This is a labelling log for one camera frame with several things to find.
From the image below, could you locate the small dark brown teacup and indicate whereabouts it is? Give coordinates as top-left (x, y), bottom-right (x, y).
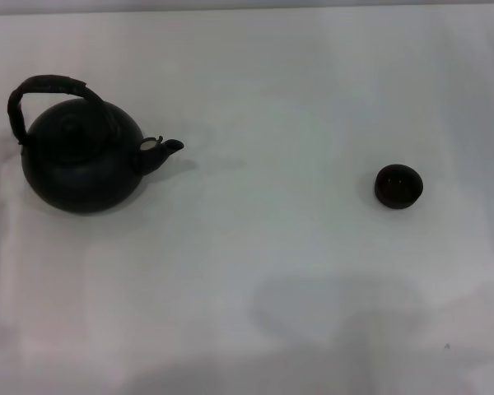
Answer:
top-left (374, 163), bottom-right (424, 211)

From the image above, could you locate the black round teapot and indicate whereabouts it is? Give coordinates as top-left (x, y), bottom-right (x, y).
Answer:
top-left (7, 74), bottom-right (186, 215)

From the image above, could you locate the black teapot lid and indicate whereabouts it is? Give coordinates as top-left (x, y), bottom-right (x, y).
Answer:
top-left (40, 107), bottom-right (113, 162)

